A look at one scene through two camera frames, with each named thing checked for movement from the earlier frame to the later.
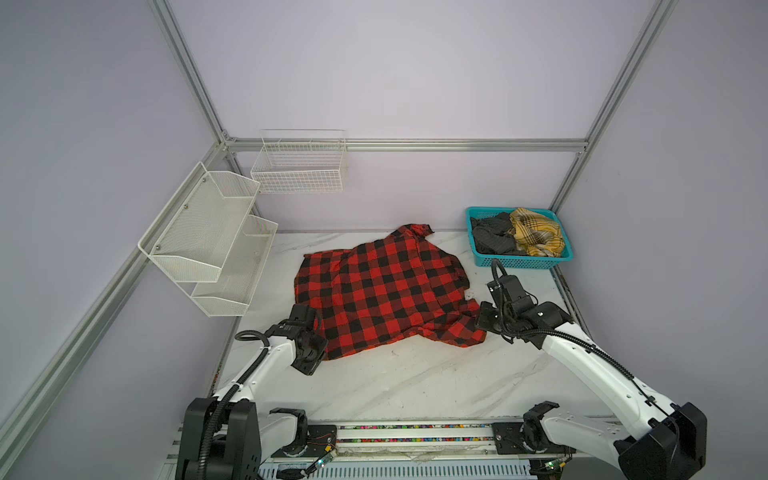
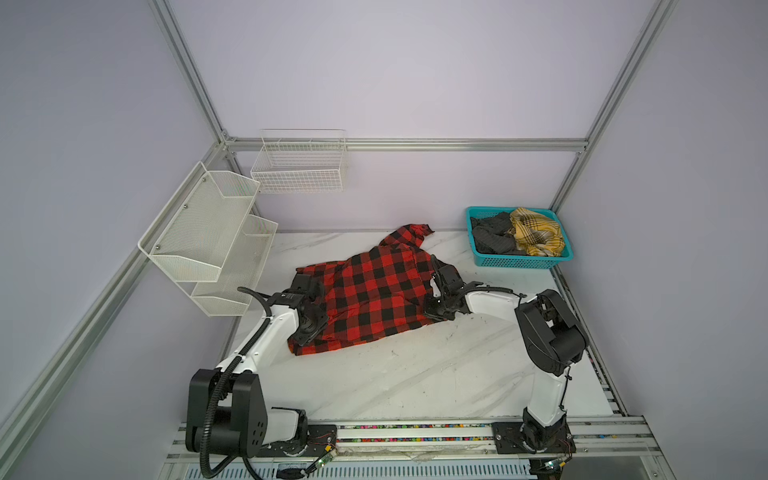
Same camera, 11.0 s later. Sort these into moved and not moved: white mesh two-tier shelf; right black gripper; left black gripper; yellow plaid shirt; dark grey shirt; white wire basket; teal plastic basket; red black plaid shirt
Moved: left black gripper; right black gripper; red black plaid shirt
Not moved: teal plastic basket; white wire basket; white mesh two-tier shelf; dark grey shirt; yellow plaid shirt
